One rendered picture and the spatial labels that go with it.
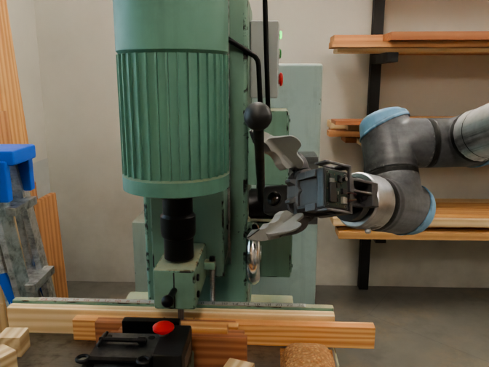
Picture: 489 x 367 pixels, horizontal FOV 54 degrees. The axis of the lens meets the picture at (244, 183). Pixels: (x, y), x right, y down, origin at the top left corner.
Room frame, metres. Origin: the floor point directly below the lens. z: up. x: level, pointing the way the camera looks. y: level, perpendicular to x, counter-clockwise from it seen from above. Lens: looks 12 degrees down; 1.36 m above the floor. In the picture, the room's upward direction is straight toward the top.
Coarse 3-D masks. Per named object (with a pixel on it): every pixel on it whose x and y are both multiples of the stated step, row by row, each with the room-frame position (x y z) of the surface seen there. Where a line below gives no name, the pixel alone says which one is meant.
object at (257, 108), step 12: (252, 108) 0.58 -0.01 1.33; (264, 108) 0.58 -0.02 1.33; (252, 120) 0.57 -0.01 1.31; (264, 120) 0.57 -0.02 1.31; (264, 168) 0.74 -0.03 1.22; (264, 180) 0.78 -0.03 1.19; (252, 192) 0.90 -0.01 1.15; (252, 204) 0.89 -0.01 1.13; (252, 216) 0.89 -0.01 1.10; (264, 216) 0.89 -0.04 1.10
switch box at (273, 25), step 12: (252, 24) 1.04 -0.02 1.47; (276, 24) 1.04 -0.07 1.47; (252, 36) 1.04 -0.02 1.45; (276, 36) 1.04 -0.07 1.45; (252, 48) 1.04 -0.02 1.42; (276, 48) 1.04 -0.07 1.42; (252, 60) 1.04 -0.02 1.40; (276, 60) 1.04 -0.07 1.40; (252, 72) 1.04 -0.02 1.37; (264, 72) 1.04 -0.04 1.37; (276, 72) 1.04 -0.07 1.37; (252, 84) 1.04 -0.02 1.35; (264, 84) 1.04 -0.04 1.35; (276, 84) 1.04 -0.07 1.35; (252, 96) 1.04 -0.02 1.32; (264, 96) 1.04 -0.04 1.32; (276, 96) 1.04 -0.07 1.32
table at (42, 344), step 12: (36, 336) 0.79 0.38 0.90; (48, 336) 0.79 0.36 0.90; (60, 336) 0.79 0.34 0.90; (72, 336) 0.79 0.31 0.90; (36, 348) 0.75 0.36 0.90; (48, 348) 0.75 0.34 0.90; (60, 348) 0.75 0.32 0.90; (72, 348) 0.75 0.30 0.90; (84, 348) 0.75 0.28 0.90; (252, 348) 0.75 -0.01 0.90; (264, 348) 0.75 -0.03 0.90; (276, 348) 0.75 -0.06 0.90; (24, 360) 0.72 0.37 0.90; (36, 360) 0.72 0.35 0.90; (48, 360) 0.72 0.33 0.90; (60, 360) 0.72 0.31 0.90; (72, 360) 0.72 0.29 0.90; (252, 360) 0.72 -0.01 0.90; (264, 360) 0.72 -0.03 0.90; (276, 360) 0.72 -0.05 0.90; (336, 360) 0.72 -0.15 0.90
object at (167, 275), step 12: (204, 252) 0.85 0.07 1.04; (156, 264) 0.76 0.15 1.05; (168, 264) 0.76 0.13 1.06; (180, 264) 0.76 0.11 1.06; (192, 264) 0.76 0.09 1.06; (156, 276) 0.73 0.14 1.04; (168, 276) 0.73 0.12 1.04; (180, 276) 0.73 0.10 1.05; (192, 276) 0.73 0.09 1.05; (204, 276) 0.84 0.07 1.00; (156, 288) 0.73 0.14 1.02; (168, 288) 0.73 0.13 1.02; (180, 288) 0.73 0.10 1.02; (192, 288) 0.73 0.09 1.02; (156, 300) 0.73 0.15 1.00; (180, 300) 0.73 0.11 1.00; (192, 300) 0.73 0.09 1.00
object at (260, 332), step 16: (80, 320) 0.78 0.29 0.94; (240, 320) 0.78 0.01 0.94; (256, 320) 0.78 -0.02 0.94; (272, 320) 0.78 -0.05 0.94; (288, 320) 0.78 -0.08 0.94; (80, 336) 0.78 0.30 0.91; (256, 336) 0.76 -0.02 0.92; (272, 336) 0.76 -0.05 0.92; (288, 336) 0.76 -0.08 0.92; (304, 336) 0.76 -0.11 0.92; (320, 336) 0.76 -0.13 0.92; (336, 336) 0.76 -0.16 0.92; (352, 336) 0.75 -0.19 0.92; (368, 336) 0.75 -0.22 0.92
